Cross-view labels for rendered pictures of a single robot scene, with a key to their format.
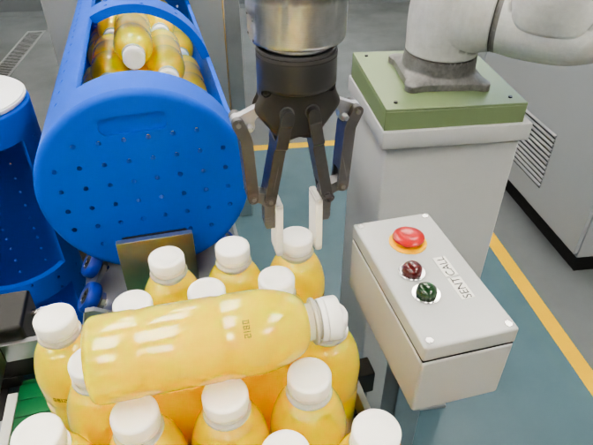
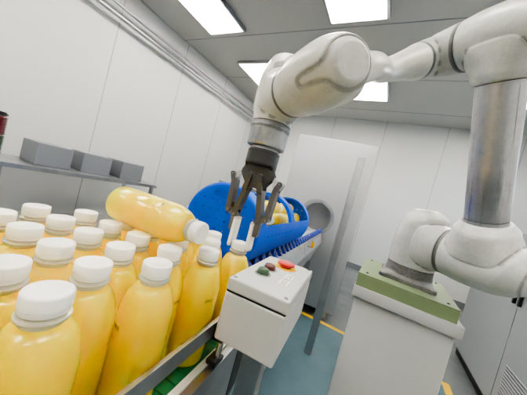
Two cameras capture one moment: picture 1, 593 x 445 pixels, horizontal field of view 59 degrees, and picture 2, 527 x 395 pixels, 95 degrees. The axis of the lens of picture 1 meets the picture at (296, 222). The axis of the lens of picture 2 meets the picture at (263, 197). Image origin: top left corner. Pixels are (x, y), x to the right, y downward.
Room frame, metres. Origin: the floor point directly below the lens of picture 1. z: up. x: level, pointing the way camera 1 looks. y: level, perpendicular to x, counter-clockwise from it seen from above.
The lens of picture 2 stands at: (0.04, -0.35, 1.24)
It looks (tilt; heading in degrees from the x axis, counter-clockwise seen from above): 2 degrees down; 36
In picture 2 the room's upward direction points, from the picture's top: 15 degrees clockwise
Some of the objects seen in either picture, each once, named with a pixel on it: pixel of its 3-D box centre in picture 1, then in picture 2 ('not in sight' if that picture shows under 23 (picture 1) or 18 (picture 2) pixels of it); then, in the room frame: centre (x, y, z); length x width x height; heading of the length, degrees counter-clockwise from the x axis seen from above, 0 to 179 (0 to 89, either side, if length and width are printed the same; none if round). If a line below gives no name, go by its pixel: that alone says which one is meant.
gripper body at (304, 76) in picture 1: (296, 90); (259, 169); (0.48, 0.00, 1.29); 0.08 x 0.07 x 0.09; 105
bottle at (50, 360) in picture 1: (81, 388); not in sight; (0.36, 0.23, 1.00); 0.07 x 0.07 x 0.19
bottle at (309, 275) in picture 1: (296, 305); (228, 287); (0.48, 0.00, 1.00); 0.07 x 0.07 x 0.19
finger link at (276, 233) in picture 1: (276, 224); (234, 230); (0.48, 0.02, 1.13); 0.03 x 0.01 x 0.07; 15
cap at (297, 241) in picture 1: (296, 244); (239, 247); (0.48, 0.00, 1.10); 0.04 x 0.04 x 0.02
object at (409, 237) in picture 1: (408, 237); (285, 264); (0.48, -0.13, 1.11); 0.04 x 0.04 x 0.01
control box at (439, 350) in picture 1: (420, 301); (270, 298); (0.43, -0.14, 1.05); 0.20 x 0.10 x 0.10; 15
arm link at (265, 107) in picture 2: not in sight; (282, 91); (0.47, -0.01, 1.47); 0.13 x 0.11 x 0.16; 59
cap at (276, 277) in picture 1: (276, 285); (211, 244); (0.41, 0.02, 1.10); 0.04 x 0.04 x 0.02
